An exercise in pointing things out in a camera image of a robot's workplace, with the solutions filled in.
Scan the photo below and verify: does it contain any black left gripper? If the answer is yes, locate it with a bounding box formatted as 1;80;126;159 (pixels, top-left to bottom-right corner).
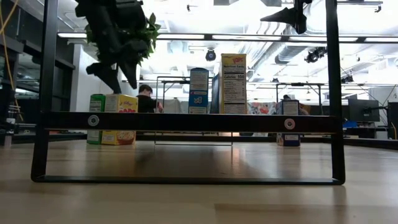
86;32;149;94

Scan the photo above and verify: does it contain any yellow Corn Pops cereal box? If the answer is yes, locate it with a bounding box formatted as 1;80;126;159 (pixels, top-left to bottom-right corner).
101;94;139;146
218;53;248;115

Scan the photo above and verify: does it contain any green Apple Jacks cereal box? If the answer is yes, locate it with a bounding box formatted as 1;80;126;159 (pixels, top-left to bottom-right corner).
86;93;107;145

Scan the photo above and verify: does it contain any dark blue cereal box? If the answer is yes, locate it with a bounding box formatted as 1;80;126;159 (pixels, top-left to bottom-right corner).
276;99;301;147

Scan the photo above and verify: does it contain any person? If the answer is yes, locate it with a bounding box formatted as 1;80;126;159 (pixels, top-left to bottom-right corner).
136;83;165;114

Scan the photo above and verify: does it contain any black ceiling spotlight cluster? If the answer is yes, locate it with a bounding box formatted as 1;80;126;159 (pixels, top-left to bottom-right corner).
303;46;328;64

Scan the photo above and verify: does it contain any potted green artificial plant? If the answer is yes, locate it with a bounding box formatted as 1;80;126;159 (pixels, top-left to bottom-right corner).
83;12;162;94

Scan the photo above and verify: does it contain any black linear ceiling light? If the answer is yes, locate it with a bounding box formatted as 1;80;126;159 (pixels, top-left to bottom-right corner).
57;32;398;44

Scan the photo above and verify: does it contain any colourful printed background item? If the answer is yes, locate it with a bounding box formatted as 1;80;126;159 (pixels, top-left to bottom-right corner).
247;101;278;116

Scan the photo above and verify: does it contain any black computer monitor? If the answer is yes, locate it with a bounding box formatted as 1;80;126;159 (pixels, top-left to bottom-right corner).
347;98;381;123

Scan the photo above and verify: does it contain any black background cabinet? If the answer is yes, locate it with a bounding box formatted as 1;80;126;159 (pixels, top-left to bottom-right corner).
386;101;398;140

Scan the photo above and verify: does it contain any black frame wooden shelf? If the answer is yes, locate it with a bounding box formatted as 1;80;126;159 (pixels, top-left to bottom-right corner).
30;0;346;187

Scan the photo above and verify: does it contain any black aluminium rig frame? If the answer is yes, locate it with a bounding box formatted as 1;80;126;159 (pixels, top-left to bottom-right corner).
12;133;398;151

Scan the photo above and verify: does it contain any yellow cable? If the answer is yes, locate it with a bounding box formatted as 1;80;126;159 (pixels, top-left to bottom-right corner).
0;0;25;123

